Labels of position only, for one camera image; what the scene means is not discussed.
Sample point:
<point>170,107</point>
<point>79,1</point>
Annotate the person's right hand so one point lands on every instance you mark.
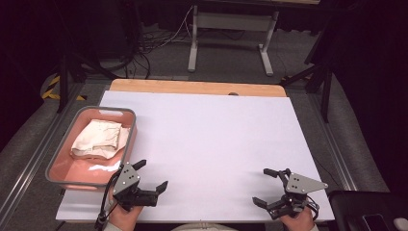
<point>298,222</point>

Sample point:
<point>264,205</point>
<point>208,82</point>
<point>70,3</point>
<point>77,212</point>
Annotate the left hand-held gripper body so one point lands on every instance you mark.
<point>126,179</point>

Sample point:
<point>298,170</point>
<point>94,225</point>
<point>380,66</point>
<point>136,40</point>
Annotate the person's left hand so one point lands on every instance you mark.
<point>125,219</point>

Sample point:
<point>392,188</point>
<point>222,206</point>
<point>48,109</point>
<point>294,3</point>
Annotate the pink basin with grey rim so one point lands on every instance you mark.
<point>73,174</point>

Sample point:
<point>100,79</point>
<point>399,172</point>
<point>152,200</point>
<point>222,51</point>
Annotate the yellow black hazard tape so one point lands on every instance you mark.
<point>51,88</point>

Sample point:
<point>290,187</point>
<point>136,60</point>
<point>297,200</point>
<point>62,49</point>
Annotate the small white object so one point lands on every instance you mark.
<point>401,223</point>

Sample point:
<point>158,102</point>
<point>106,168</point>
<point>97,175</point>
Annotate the white table mat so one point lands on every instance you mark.
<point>218,144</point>

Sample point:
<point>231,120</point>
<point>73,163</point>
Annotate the black chair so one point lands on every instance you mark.
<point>356,205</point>

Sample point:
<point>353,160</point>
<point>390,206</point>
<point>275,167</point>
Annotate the aluminium floor rail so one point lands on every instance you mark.
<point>35,157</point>
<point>336,150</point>

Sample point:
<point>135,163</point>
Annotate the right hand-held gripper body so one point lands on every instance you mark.
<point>300,185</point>

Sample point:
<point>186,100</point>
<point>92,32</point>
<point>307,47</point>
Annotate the dark smartphone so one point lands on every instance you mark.
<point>375,223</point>

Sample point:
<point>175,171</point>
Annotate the person's light clothing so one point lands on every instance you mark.
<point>203,227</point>

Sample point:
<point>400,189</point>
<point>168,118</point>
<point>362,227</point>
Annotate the folded cream cloth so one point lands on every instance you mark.
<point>99,138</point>

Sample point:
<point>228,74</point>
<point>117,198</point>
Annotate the white metal desk frame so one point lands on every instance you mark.
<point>231,20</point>

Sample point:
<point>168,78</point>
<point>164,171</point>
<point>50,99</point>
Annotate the dark table grommet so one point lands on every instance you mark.
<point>233,94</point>

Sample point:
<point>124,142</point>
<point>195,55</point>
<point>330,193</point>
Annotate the black metal stand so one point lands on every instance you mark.
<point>64,80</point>
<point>325,89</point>

